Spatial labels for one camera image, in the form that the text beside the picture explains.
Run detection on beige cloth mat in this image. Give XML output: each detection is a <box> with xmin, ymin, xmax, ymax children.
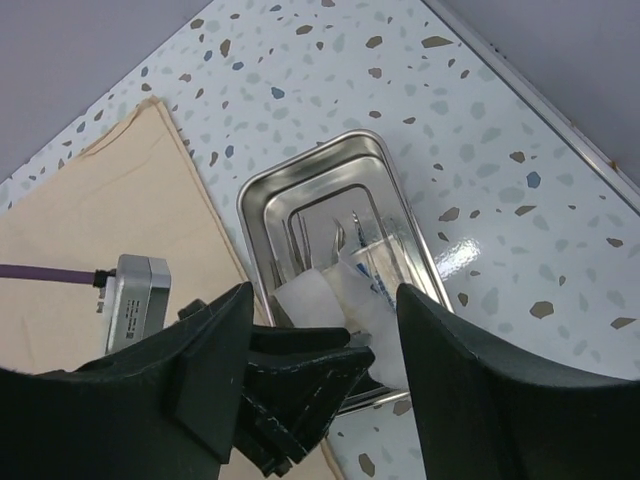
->
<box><xmin>0</xmin><ymin>95</ymin><xmax>346</xmax><ymax>480</ymax></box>

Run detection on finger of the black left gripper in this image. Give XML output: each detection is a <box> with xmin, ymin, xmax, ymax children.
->
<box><xmin>247</xmin><ymin>325</ymin><xmax>350</xmax><ymax>370</ymax></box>
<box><xmin>234</xmin><ymin>347</ymin><xmax>374</xmax><ymax>473</ymax></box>

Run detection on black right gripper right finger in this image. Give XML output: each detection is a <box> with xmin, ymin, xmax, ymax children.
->
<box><xmin>397</xmin><ymin>284</ymin><xmax>639</xmax><ymax>479</ymax></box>

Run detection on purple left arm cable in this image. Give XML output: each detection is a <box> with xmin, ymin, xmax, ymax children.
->
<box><xmin>0</xmin><ymin>263</ymin><xmax>99</xmax><ymax>285</ymax></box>

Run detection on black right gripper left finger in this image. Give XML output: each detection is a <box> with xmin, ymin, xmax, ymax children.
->
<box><xmin>1</xmin><ymin>283</ymin><xmax>254</xmax><ymax>479</ymax></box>

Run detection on curved steel tweezers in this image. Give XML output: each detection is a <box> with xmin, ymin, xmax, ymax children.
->
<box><xmin>331</xmin><ymin>218</ymin><xmax>346</xmax><ymax>264</ymax></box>

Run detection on stainless steel tray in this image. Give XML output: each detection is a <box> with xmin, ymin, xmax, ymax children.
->
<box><xmin>236</xmin><ymin>128</ymin><xmax>456</xmax><ymax>416</ymax></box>

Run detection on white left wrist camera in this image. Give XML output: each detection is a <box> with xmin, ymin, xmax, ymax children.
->
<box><xmin>98</xmin><ymin>254</ymin><xmax>171</xmax><ymax>355</ymax></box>

